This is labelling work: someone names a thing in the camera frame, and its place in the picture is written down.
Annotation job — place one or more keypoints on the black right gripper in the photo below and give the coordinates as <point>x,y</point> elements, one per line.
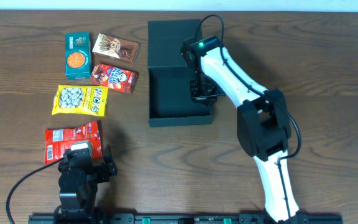
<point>202,94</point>

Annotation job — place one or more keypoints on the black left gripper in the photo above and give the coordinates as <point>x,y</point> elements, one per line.
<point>101,168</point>

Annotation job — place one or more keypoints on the black gift box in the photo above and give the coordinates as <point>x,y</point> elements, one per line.
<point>170,102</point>

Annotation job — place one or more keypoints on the red Hello Panda box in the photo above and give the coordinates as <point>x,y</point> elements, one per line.
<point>115,78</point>

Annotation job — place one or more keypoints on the brown Pocky box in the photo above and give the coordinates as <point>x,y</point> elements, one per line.
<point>116,48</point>

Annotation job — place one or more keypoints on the teal Chunkies cookie box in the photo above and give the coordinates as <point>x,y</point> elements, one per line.
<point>78,55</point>

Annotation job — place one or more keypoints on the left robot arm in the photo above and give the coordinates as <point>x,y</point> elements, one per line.
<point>79,181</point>

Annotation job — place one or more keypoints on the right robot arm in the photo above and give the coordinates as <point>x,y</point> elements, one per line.
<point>263,122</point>

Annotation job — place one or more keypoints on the red candy bag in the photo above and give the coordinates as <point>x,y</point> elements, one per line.
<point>57,141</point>

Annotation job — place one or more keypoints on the yellow Hacks candy bag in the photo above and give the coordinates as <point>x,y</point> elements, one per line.
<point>80,99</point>

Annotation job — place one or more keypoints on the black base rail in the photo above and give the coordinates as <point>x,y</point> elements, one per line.
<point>242,218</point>

